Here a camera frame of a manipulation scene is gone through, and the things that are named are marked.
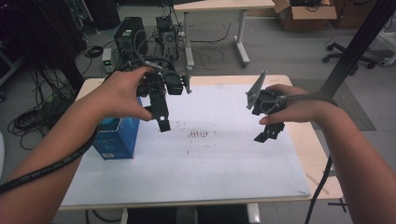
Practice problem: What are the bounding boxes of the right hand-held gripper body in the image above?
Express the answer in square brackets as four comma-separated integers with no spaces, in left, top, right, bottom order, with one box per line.
[245,69,288,117]

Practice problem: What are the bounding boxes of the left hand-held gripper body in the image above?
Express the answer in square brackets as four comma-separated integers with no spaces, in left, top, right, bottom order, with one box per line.
[135,70,192,98]

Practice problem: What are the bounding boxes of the blue cardboard box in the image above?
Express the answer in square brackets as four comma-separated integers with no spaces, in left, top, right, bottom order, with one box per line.
[92,98,142,161]

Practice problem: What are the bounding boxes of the person's right hand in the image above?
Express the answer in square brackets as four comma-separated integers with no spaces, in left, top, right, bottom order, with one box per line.
[258,83,327,126]

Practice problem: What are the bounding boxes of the person's left hand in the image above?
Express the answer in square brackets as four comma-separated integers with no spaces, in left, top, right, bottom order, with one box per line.
[93,66,155,122]

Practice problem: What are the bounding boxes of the white mat board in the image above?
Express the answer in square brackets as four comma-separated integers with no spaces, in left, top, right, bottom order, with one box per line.
[60,83,312,208]

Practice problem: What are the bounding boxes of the small white power unit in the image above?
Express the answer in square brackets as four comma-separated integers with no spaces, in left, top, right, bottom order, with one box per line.
[101,48,113,75]

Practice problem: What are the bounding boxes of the black computer tower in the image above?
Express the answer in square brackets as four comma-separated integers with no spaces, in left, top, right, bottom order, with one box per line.
[113,16,149,60]

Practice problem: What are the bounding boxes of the clear tape strip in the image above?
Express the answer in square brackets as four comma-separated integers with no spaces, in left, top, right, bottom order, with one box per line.
[304,172,330,196]

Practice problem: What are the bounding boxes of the grey floor mat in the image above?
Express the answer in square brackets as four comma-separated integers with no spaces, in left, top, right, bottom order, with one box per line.
[290,77,377,132]

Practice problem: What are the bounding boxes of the black office chair base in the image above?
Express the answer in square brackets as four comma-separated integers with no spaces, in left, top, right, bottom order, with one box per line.
[322,41,378,76]

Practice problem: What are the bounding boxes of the wooden desk with white legs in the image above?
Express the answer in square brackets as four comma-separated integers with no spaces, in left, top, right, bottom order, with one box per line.
[173,0,276,71]

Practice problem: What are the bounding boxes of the brown cardboard box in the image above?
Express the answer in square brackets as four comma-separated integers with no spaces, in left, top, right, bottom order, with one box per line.
[273,0,338,32]

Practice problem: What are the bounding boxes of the black metal stand pole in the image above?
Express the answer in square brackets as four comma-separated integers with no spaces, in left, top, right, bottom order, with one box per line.
[317,0,396,101]

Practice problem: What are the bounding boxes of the dark curtain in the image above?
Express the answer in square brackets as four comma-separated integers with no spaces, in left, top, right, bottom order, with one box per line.
[0,0,89,91]

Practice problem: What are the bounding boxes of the open-frame computer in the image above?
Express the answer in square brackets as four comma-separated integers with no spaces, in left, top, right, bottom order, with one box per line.
[155,15,180,61]

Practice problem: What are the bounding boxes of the loose black floor cable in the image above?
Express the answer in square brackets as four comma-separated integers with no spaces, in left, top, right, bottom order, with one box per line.
[190,22,233,71]

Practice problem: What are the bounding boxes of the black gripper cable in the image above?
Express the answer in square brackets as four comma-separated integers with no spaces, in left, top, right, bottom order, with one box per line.
[261,92,339,224]

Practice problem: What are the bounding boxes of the coiled black cable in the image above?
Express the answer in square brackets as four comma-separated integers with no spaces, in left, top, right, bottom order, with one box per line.
[83,45,105,59]

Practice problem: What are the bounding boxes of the bundle of black floor cables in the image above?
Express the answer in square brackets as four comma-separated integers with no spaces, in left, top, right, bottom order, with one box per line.
[7,66,79,151]

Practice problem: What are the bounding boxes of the black spiral-wrapped cable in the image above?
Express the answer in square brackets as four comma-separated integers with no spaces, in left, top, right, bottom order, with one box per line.
[0,55,176,196]

